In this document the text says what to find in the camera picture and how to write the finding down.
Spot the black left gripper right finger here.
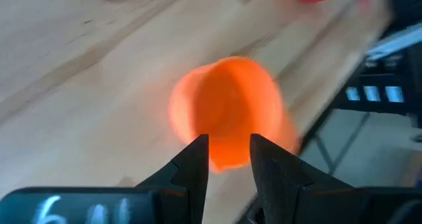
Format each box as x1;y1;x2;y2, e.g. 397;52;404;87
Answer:
249;133;363;224

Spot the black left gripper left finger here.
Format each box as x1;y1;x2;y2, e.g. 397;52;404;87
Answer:
136;134;210;224

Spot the orange measuring cup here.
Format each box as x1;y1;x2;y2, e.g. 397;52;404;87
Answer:
168;55;301;175

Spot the black table frame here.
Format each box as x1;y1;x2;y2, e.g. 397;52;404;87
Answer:
298;0;422;175

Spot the silver metal bracket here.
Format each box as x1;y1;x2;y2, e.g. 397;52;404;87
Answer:
365;22;422;62

